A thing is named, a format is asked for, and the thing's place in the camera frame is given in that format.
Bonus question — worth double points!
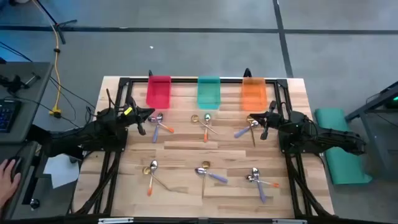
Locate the dark metal table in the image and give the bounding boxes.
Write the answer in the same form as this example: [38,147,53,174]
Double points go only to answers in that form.
[344,81,398,180]

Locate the red translucent plastic bin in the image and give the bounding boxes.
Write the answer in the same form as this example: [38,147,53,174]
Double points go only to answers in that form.
[145,75,172,110]

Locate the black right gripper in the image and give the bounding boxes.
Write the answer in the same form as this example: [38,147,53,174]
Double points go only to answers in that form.
[249,101,284,140]

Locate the silver metal bracket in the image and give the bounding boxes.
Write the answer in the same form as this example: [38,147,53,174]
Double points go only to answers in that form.
[272,218,307,224]
[98,217,134,224]

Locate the orange translucent plastic bin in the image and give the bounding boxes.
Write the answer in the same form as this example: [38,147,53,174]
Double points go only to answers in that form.
[241,77,268,112]

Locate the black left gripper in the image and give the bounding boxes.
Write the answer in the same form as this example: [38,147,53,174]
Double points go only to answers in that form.
[119,96,155,136]

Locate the white paper sheet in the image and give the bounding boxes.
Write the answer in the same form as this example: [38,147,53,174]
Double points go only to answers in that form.
[42,152,81,189]

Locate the spoons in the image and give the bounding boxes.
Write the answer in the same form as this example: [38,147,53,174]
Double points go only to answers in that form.
[190,114,219,135]

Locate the person's hand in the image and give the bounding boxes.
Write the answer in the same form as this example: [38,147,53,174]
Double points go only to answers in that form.
[0,159,22,209]

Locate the black computer mouse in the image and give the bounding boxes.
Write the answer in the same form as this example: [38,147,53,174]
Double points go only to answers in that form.
[4,156,23,181]

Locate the yellow cable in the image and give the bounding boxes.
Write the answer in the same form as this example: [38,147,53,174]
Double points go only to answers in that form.
[30,0,62,118]

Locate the black desk clamp gadget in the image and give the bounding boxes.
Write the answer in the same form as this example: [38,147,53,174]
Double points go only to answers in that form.
[0,73,41,93]

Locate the green foam mat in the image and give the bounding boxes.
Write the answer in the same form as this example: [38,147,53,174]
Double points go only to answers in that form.
[313,108,373,187]

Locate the black aluminium table frame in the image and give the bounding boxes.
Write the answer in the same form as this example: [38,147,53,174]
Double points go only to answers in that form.
[67,77,335,218]

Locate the teal translucent plastic bin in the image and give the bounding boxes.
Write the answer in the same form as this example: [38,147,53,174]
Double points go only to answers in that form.
[197,75,221,110]

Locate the black floor cable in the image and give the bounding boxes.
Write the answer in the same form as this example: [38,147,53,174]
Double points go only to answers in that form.
[49,76,96,110]

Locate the black tripod stand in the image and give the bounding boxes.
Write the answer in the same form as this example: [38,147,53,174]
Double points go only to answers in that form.
[32,0,78,45]

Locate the dark gray mouse desk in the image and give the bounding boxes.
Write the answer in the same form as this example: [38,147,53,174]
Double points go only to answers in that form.
[0,141,41,220]

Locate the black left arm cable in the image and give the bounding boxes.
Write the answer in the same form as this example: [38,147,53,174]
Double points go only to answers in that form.
[105,88,114,110]

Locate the black backlit keyboard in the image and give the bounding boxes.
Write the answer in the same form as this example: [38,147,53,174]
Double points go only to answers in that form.
[0,98,22,134]

